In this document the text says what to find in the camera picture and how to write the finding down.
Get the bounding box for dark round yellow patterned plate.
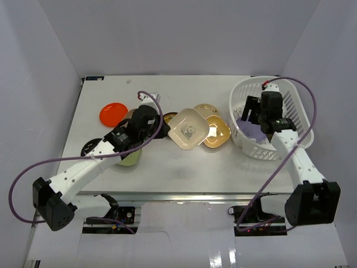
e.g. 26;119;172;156
163;112;178;124

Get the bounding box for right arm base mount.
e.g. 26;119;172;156
227;205;287;237

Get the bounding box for white plastic basket bin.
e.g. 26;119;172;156
229;76;314;161

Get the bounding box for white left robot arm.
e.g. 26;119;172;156
32;91;170;231

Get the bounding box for beige round plate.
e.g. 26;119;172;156
194;103;220;118

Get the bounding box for black round plate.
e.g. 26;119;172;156
80;138;102;157

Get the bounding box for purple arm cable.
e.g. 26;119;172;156
8;89;164;224
236;76;317;234

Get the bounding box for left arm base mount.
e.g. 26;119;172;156
82;207;141;235

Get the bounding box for purple round plate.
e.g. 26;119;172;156
236;117;266;142

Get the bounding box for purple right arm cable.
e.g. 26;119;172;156
236;76;317;234

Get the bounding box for cream square panda plate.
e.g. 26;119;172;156
168;108;209;151

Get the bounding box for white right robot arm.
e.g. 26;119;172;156
242;80;341;226

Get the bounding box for green square panda plate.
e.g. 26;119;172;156
117;149;142;167

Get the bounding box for orange round plate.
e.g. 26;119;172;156
99;102;128;128

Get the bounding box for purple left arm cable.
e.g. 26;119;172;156
8;89;164;224

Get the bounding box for gold square panda plate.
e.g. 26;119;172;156
204;115;231;149

